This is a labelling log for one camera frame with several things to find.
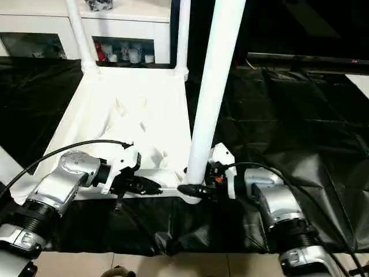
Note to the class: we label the white plastic table top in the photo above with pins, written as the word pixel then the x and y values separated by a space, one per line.
pixel 115 101

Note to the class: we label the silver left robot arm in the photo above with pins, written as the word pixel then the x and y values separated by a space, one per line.
pixel 69 173

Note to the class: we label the dark grey bundle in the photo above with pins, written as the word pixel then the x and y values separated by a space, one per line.
pixel 98 4

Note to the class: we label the white glass-door cabinet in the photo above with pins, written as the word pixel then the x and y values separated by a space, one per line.
pixel 129 29

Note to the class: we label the white plastic table leg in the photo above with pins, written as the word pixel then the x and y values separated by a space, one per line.
pixel 80 37
pixel 183 37
pixel 213 86
pixel 10 164

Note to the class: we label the black tripod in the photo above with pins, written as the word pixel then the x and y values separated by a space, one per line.
pixel 359 271

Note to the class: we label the black mat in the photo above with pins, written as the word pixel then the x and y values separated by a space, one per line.
pixel 288 130

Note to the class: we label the long black bar device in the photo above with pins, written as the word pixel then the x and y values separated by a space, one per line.
pixel 305 60

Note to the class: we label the white flat board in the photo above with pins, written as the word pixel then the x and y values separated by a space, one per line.
pixel 359 83

